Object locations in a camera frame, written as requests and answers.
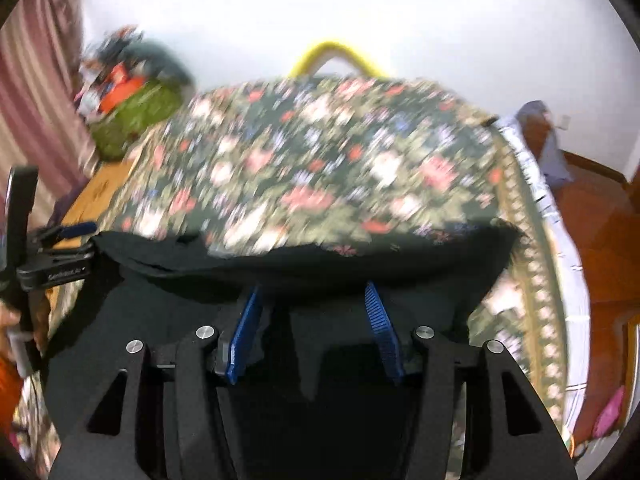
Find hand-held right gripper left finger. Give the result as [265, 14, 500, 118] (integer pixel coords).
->
[47, 285, 266, 480]

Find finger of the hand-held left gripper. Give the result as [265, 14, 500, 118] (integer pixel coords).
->
[32, 221, 98, 243]
[16, 249, 100, 292]

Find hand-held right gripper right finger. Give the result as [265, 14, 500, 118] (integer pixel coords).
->
[362, 280, 578, 480]

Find black elephant print shirt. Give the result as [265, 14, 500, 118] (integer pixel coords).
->
[42, 217, 531, 480]

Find person's left hand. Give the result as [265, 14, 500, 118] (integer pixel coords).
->
[0, 307, 23, 343]

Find striped red curtain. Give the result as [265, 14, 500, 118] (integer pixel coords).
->
[0, 0, 98, 221]

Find green fabric bag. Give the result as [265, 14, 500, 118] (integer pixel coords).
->
[90, 82, 183, 162]

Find pile of household clutter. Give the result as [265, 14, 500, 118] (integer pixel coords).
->
[75, 25, 151, 116]

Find floral bedspread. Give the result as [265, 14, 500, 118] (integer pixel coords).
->
[50, 75, 571, 461]

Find pink slipper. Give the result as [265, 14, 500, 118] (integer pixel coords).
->
[594, 385, 627, 442]

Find grey backpack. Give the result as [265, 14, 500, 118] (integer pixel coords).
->
[517, 101, 573, 187]

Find yellow foam tube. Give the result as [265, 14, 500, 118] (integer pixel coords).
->
[290, 39, 387, 80]

